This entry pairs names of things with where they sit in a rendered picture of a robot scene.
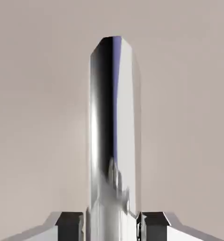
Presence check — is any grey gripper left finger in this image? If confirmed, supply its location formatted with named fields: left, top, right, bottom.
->
left=0, top=211, right=85, bottom=241

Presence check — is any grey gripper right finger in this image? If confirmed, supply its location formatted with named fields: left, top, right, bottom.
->
left=137, top=211, right=224, bottom=241

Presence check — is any curved silver metal handle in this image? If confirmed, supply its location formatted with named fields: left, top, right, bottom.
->
left=85, top=35, right=143, bottom=241

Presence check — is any beige drawer front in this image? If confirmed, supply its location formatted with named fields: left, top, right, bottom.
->
left=0, top=0, right=224, bottom=241

